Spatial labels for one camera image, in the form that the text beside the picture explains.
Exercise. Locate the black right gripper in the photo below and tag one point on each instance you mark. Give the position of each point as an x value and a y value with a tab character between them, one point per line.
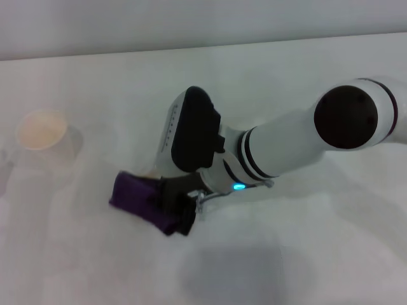
178	190

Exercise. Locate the purple rag with black edge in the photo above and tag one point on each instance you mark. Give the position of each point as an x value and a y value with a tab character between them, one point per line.
133	193

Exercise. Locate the white paper cup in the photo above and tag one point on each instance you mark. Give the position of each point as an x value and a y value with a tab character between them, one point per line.
41	128

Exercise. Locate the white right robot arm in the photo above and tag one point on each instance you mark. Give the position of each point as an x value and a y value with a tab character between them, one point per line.
286	146

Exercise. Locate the black and white right wrist camera box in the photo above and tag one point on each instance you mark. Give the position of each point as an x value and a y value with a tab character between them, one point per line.
194	127

